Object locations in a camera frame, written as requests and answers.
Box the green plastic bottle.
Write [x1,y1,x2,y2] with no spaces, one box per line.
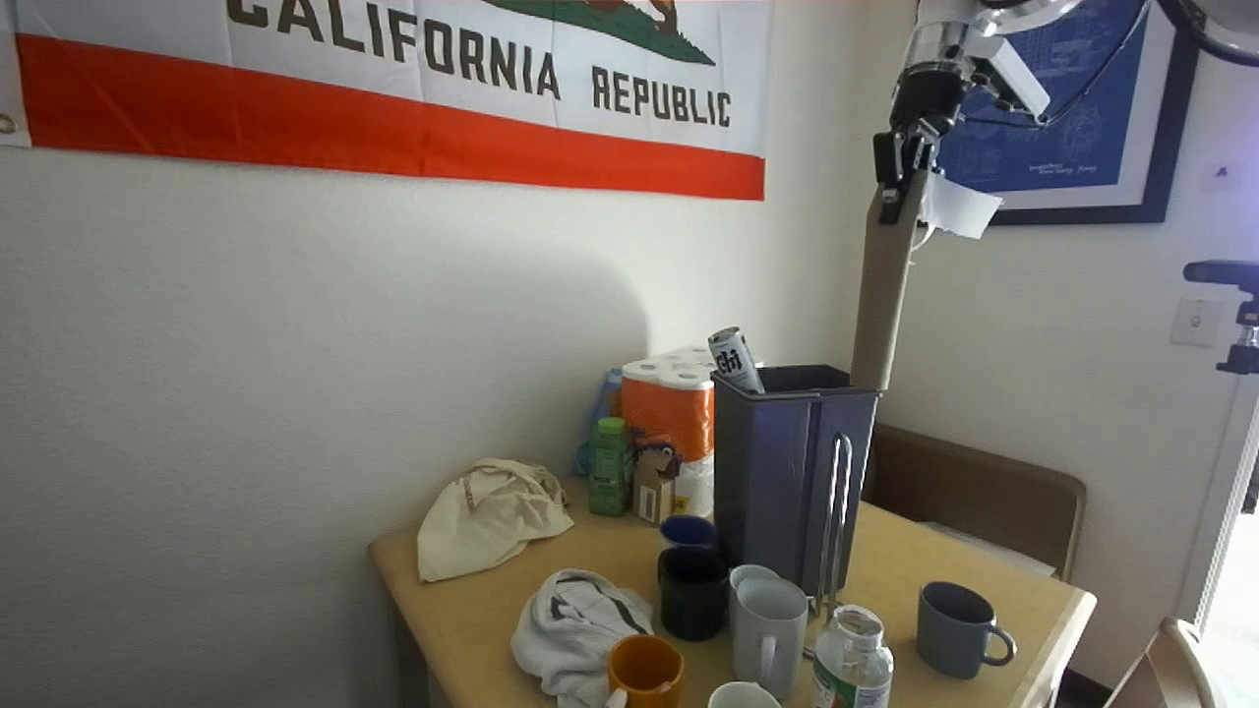
[582,415,638,519]

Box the cream cloth hat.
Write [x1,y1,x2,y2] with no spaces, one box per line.
[414,455,576,588]

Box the cardboard paper towel core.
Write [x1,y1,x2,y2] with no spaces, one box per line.
[847,168,1007,397]

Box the dark blue mug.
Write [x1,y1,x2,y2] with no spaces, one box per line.
[656,510,725,556]

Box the California Republic flag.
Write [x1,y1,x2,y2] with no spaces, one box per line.
[11,0,769,205]

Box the tall white mug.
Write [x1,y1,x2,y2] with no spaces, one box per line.
[725,564,813,706]

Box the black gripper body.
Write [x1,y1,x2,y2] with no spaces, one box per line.
[885,55,974,139]

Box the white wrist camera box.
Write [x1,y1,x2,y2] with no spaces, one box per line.
[974,36,1058,129]

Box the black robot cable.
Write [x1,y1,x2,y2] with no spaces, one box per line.
[1152,0,1259,71]

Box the purple mug with white inside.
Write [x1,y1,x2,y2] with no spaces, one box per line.
[702,678,788,708]

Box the black mug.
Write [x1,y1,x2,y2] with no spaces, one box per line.
[653,542,731,645]

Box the blue grey ceramic mug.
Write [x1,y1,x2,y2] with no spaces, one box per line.
[912,580,1022,682]

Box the orange mug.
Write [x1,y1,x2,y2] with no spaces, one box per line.
[603,632,689,708]

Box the brown chair back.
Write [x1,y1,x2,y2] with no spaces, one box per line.
[862,422,1095,581]

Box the white light switch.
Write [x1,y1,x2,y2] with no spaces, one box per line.
[1169,297,1236,354]

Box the grey white remote control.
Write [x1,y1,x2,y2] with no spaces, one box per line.
[702,321,768,397]

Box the grey plastic bin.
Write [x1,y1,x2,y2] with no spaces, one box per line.
[710,362,885,602]

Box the blue framed poster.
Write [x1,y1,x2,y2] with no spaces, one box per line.
[936,0,1202,228]

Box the white cloth with dark stripes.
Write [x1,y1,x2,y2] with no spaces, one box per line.
[508,565,660,708]

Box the orange paper towel multipack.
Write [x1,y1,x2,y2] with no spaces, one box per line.
[618,342,725,529]

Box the green-lidded glass jar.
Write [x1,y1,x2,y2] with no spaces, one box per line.
[806,602,896,708]

